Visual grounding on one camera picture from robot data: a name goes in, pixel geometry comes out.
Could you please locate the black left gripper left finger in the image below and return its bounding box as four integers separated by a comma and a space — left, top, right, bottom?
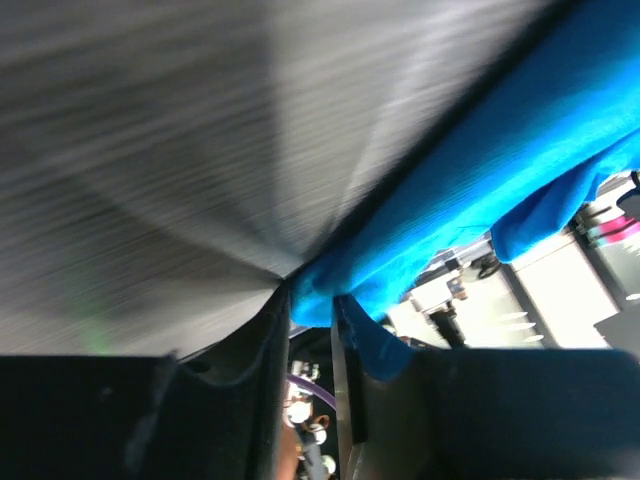
1, 287, 289, 479

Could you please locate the blue t shirt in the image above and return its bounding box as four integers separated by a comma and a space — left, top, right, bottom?
289, 0, 640, 384

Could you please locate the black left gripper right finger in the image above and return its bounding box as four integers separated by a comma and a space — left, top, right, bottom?
331, 296, 639, 479

